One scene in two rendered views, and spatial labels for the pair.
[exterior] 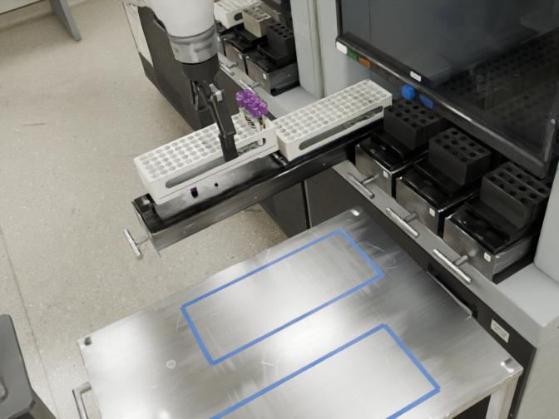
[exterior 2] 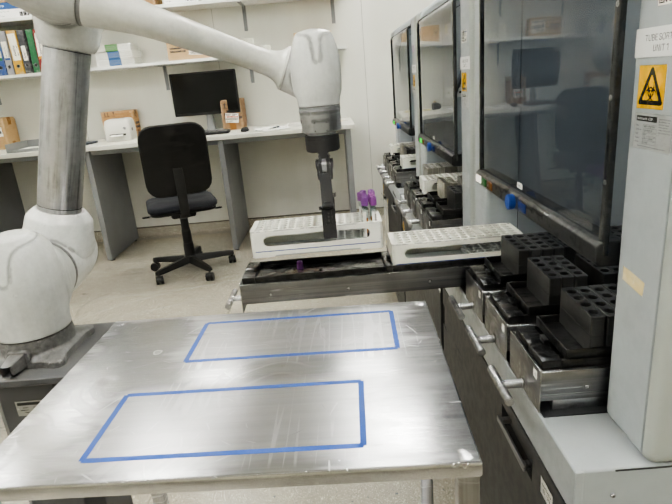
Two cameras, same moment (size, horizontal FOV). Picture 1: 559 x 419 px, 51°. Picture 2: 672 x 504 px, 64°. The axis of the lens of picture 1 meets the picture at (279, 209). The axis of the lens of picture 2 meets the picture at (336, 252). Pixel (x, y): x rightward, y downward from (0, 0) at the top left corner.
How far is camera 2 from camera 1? 0.58 m
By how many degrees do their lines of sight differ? 32
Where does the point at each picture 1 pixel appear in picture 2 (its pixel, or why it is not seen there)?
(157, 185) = (256, 238)
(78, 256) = not seen: hidden behind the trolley
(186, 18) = (308, 89)
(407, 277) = (420, 355)
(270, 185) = (366, 281)
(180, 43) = (303, 114)
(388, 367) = (330, 411)
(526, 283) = (586, 427)
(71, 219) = not seen: hidden behind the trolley
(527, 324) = (564, 473)
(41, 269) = not seen: hidden behind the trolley
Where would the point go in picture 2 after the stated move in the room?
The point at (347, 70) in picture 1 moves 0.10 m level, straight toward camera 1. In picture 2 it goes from (488, 209) to (475, 220)
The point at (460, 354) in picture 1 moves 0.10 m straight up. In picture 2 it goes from (416, 426) to (413, 353)
